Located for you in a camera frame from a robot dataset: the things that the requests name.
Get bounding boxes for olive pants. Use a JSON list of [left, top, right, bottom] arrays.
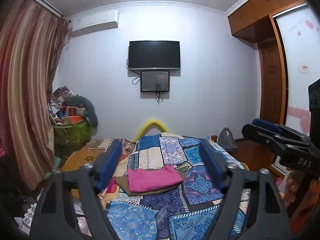
[[115, 169, 187, 197]]

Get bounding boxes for wooden overhead cabinet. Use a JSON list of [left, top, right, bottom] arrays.
[[227, 0, 307, 43]]

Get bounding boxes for wooden door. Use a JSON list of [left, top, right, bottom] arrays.
[[257, 39, 287, 126]]

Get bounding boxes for person's right hand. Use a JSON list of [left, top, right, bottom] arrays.
[[285, 167, 313, 205]]

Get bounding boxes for white curtain rail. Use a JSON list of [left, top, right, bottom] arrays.
[[21, 0, 63, 18]]

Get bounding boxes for green storage bag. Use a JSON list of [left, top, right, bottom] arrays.
[[52, 119, 92, 147]]

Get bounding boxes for orange cardboard box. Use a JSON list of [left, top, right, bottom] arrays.
[[65, 106, 83, 118]]

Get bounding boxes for pink pants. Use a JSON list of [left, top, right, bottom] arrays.
[[127, 165, 183, 193]]

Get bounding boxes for pile of crumpled paper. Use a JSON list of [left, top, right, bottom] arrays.
[[49, 86, 73, 125]]

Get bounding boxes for small pink object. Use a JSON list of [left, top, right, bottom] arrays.
[[276, 177, 286, 193]]

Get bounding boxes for white sliding wardrobe door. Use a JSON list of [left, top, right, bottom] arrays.
[[272, 4, 320, 173]]

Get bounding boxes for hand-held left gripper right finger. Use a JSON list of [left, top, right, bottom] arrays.
[[199, 139, 293, 240]]

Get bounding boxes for blue patchwork blanket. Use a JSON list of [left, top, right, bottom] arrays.
[[100, 135, 253, 240]]

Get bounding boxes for black wall television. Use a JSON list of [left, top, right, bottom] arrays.
[[128, 40, 181, 70]]

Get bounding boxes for wooden lap desk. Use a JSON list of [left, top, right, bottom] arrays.
[[61, 150, 105, 173]]

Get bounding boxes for grey backpack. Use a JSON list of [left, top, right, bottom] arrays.
[[217, 127, 238, 153]]

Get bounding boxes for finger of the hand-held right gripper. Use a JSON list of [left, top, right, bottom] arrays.
[[242, 124, 313, 155], [252, 118, 310, 142]]

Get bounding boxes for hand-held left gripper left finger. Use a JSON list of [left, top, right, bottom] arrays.
[[29, 140, 123, 240]]

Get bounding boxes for small black wall monitor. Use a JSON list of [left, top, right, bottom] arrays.
[[140, 70, 170, 92]]

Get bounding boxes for striped brown curtain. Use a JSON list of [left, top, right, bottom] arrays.
[[0, 0, 68, 193]]

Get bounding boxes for striped orange quilt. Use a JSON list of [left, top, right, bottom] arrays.
[[82, 137, 135, 157]]

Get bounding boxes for white air conditioner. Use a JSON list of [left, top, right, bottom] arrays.
[[70, 9, 120, 37]]

